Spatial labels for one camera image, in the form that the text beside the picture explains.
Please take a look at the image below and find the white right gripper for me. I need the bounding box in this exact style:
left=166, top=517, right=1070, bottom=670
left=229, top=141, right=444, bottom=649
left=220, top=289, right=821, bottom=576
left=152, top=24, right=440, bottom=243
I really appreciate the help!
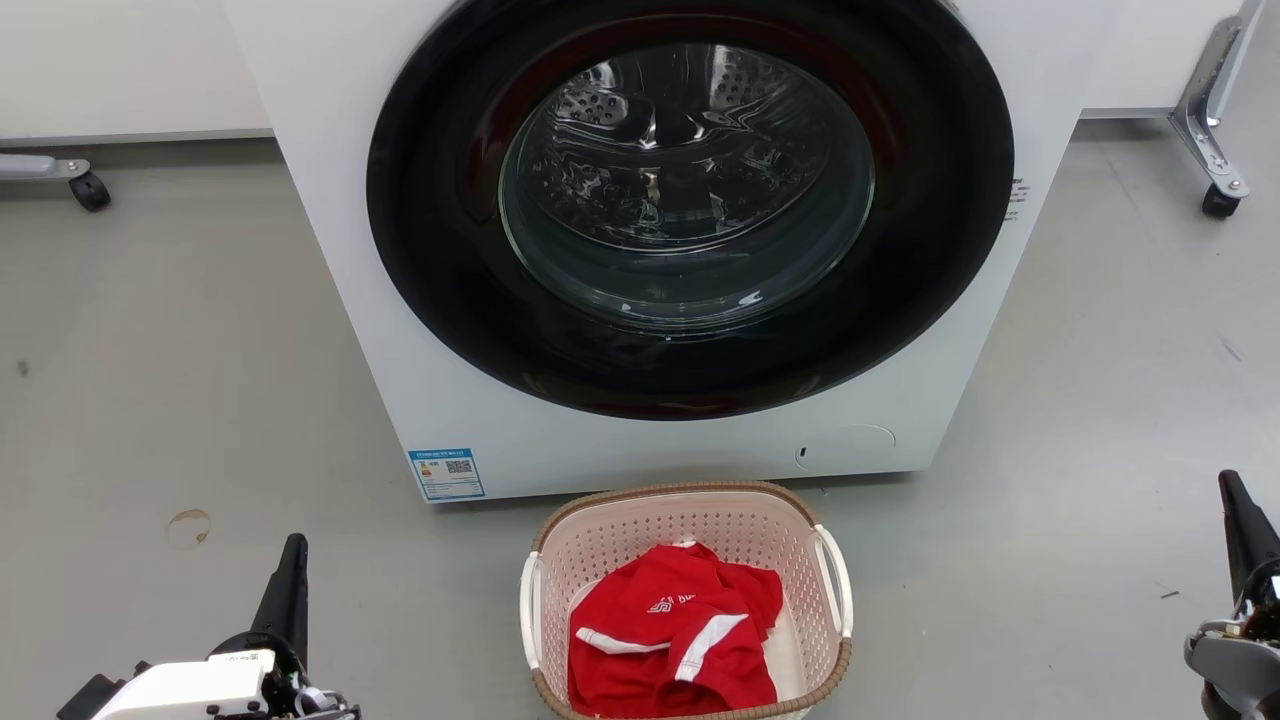
left=1218, top=470, right=1280, bottom=643

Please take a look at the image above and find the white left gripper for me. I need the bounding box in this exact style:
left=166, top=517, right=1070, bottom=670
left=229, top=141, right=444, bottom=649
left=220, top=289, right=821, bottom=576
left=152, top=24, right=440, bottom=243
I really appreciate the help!
left=90, top=533, right=361, bottom=720

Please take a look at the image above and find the beige perforated plastic laundry basket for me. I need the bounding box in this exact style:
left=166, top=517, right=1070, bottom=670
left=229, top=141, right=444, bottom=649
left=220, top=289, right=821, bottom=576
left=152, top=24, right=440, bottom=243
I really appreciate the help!
left=519, top=481, right=855, bottom=720

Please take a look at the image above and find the blue energy label sticker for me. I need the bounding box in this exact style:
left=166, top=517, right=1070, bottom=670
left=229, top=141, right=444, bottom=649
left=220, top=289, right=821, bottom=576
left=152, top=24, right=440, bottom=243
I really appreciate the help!
left=408, top=447, right=487, bottom=502

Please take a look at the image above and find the red garment with white stripes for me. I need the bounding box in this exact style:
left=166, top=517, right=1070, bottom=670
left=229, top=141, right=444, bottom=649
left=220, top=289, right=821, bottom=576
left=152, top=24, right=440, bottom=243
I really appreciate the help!
left=567, top=540, right=785, bottom=719

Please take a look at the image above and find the black round washer door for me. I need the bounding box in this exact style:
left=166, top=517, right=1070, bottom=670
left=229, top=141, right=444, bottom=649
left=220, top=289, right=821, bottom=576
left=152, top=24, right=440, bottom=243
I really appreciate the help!
left=366, top=0, right=1015, bottom=421

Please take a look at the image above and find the white front-load washing machine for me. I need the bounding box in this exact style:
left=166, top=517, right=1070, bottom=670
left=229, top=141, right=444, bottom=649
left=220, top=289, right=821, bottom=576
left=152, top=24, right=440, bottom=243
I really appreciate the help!
left=222, top=0, right=1126, bottom=504

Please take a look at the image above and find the round white filter cover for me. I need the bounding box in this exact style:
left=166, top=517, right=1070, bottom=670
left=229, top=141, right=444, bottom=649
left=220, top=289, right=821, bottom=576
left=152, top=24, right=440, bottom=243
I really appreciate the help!
left=795, top=424, right=898, bottom=473

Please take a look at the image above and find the silver bracket leg with caster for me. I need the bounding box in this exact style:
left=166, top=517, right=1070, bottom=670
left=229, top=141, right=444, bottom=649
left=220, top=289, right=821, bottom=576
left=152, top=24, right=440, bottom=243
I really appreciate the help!
left=1168, top=0, right=1267, bottom=220

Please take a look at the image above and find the grey frame leg with caster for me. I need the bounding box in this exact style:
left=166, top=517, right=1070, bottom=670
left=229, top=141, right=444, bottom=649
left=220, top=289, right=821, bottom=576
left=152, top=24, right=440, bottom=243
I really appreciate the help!
left=0, top=153, right=112, bottom=213

